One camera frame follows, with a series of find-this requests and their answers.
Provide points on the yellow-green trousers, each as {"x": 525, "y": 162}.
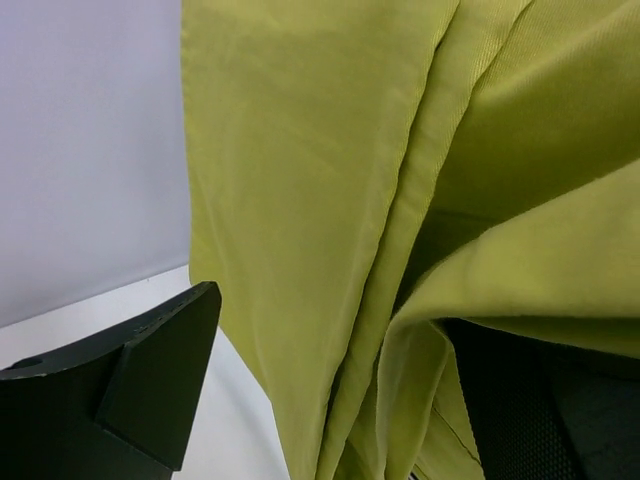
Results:
{"x": 421, "y": 214}

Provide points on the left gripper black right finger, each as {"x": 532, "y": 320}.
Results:
{"x": 544, "y": 411}

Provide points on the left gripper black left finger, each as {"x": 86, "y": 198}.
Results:
{"x": 118, "y": 404}

